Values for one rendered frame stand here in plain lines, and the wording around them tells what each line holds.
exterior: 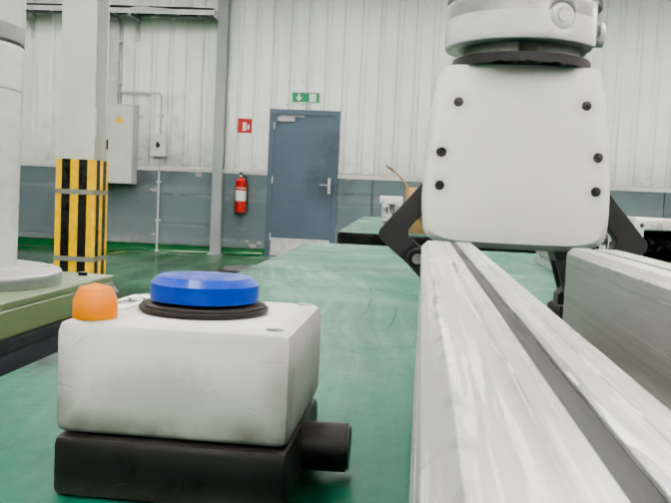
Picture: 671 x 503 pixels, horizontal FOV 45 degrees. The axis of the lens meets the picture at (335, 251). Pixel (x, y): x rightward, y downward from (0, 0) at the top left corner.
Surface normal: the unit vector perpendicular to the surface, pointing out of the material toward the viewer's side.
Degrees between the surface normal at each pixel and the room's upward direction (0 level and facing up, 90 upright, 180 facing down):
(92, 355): 90
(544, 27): 91
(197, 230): 90
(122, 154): 90
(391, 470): 0
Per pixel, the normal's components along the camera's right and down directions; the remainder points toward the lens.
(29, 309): 1.00, 0.05
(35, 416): 0.04, -1.00
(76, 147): -0.08, 0.06
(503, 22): -0.44, 0.04
